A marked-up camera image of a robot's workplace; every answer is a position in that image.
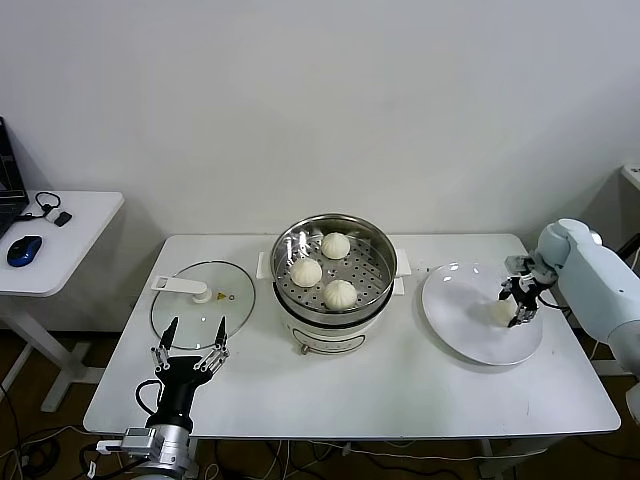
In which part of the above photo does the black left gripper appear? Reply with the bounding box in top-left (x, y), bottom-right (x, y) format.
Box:
top-left (149, 315), bottom-right (231, 429)

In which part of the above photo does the black laptop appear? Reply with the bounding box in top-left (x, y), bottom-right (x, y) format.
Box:
top-left (0, 117), bottom-right (29, 239)

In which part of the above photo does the white side table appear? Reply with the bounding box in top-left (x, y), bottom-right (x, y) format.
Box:
top-left (0, 190), bottom-right (125, 414)

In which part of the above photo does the black cable with white adapter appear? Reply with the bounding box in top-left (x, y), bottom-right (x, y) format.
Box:
top-left (18, 192), bottom-right (62, 222)

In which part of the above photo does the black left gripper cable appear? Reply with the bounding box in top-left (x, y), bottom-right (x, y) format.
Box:
top-left (134, 379), bottom-right (166, 416)

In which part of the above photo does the white round plate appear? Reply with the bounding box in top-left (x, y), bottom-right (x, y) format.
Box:
top-left (420, 260), bottom-right (544, 366)

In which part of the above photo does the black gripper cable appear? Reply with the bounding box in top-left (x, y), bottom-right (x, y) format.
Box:
top-left (537, 294), bottom-right (571, 315)
top-left (134, 379), bottom-right (166, 416)

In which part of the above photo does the blue and black mouse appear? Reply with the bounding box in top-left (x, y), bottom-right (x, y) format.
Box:
top-left (6, 234), bottom-right (44, 268)

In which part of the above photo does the white floor cable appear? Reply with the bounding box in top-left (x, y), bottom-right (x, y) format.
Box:
top-left (279, 439), bottom-right (546, 460)

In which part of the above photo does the white table leg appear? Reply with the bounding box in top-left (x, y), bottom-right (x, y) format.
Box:
top-left (477, 438), bottom-right (556, 480)

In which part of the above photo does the stainless steel steamer basket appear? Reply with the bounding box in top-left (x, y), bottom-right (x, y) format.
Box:
top-left (270, 213), bottom-right (398, 325)

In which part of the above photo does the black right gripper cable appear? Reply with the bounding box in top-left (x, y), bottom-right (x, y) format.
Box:
top-left (537, 294), bottom-right (571, 315)

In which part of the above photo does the black floor cable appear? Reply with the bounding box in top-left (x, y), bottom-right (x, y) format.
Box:
top-left (0, 384), bottom-right (24, 480)

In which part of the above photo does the white electric cooking pot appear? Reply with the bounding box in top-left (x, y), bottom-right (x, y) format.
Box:
top-left (255, 249), bottom-right (414, 357)

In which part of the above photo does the black power cable with plug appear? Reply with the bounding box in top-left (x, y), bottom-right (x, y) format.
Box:
top-left (617, 233), bottom-right (640, 261)

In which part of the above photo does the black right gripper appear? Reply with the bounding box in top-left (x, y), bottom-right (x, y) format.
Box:
top-left (498, 275), bottom-right (544, 329)

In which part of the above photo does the glass lid with white handle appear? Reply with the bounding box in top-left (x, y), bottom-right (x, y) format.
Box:
top-left (150, 259), bottom-right (256, 351)

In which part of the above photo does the white steamed baozi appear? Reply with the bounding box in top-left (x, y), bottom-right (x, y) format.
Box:
top-left (491, 299), bottom-right (516, 326)
top-left (290, 258), bottom-right (322, 288)
top-left (320, 231), bottom-right (351, 260)
top-left (322, 279), bottom-right (358, 312)

